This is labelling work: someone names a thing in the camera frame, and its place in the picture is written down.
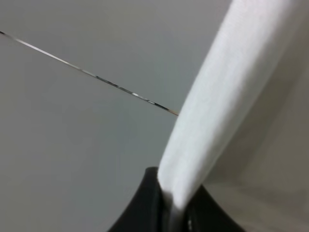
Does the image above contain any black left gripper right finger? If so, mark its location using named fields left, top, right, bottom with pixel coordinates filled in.
left=185, top=186, right=245, bottom=232

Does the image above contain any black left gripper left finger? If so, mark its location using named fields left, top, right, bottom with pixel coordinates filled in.
left=107, top=166, right=167, bottom=232

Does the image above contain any white short sleeve t-shirt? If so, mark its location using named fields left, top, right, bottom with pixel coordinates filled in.
left=158, top=0, right=309, bottom=211

